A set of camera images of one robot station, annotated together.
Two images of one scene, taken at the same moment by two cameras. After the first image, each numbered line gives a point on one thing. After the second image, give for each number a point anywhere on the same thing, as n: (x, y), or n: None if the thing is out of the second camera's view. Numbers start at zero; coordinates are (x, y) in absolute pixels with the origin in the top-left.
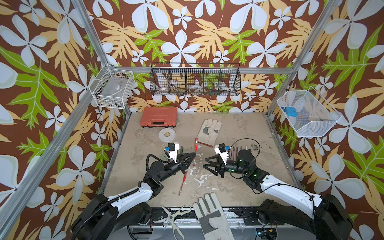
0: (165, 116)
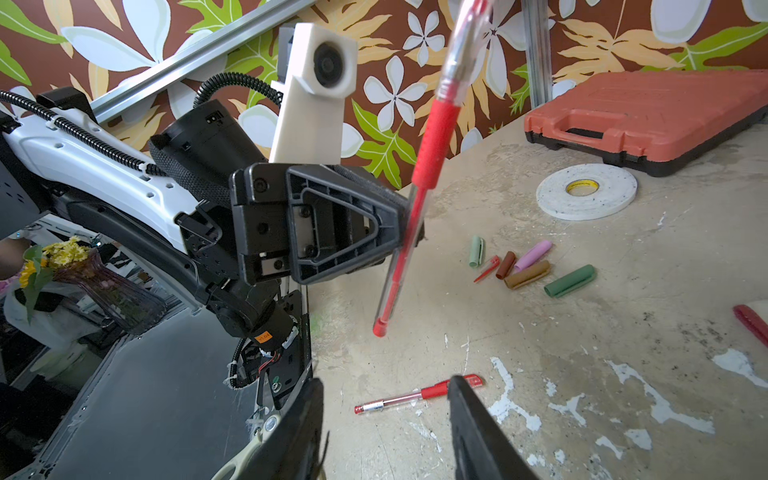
0: (653, 121)
